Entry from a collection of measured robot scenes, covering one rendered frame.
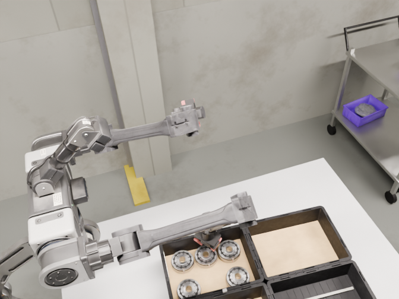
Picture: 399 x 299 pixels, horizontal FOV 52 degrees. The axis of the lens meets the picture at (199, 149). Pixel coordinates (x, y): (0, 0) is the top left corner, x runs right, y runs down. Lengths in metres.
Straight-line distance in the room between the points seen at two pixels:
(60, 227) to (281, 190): 1.42
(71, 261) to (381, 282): 1.47
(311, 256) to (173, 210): 0.77
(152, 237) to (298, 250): 0.93
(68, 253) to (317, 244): 1.21
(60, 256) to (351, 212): 1.59
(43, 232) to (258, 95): 2.50
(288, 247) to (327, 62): 2.01
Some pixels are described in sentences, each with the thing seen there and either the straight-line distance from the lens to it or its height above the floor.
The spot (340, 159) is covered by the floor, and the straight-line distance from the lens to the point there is 3.63.
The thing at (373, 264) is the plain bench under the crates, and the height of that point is 0.70.
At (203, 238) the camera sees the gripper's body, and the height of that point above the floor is 1.03.
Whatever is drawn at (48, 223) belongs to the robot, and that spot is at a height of 1.53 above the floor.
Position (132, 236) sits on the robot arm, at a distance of 1.29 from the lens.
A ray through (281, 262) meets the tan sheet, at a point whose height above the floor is 0.83.
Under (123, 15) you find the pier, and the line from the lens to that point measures 2.55.
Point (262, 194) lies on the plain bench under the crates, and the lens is 2.36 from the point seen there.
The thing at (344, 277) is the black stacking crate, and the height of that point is 0.83.
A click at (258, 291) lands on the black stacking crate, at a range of 1.84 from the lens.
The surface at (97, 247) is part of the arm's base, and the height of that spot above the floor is 1.49.
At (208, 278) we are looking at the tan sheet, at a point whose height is 0.83.
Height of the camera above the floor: 2.53
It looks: 45 degrees down
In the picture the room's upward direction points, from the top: 3 degrees counter-clockwise
